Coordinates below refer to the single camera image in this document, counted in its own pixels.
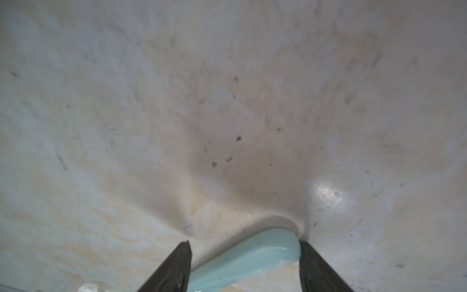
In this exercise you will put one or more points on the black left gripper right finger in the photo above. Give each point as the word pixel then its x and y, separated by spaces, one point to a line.
pixel 316 275

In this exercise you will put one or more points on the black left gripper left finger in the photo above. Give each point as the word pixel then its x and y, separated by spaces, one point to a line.
pixel 173 274

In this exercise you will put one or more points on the mint green folding knife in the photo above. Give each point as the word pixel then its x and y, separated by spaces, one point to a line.
pixel 264 251

